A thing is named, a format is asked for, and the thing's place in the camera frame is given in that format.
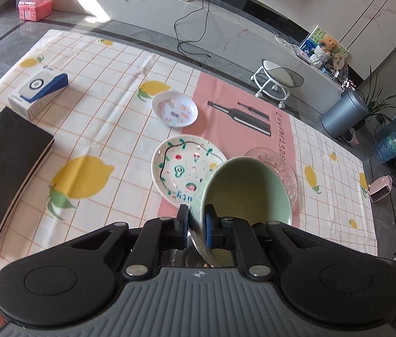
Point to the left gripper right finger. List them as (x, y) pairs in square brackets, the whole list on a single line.
[(237, 236)]

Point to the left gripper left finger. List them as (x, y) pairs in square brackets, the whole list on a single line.
[(147, 244)]

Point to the green ceramic bowl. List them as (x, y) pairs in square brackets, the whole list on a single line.
[(242, 187)]

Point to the painted white ceramic plate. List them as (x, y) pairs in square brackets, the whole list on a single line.
[(180, 164)]

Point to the clear glass plate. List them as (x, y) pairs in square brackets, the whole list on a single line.
[(282, 168)]

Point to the small white saucer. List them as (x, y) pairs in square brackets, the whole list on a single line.
[(174, 109)]

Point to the checked lemon tablecloth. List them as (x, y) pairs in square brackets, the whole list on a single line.
[(106, 133)]

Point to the white round stool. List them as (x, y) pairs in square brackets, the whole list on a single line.
[(275, 82)]

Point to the pink small heater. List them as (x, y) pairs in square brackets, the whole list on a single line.
[(380, 188)]

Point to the grey trash can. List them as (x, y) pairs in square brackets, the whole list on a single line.
[(344, 114)]

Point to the black notebook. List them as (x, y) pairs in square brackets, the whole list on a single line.
[(23, 148)]

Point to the blue water jug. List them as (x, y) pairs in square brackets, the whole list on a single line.
[(385, 150)]

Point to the white blue product box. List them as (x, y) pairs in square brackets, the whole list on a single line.
[(37, 91)]

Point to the green potted plant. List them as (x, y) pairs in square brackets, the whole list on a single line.
[(373, 101)]

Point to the colourful picture book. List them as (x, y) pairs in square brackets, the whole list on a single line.
[(318, 58)]

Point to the teddy bear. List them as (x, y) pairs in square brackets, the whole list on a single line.
[(328, 44)]

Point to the pink storage box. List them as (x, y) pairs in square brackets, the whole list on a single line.
[(34, 10)]

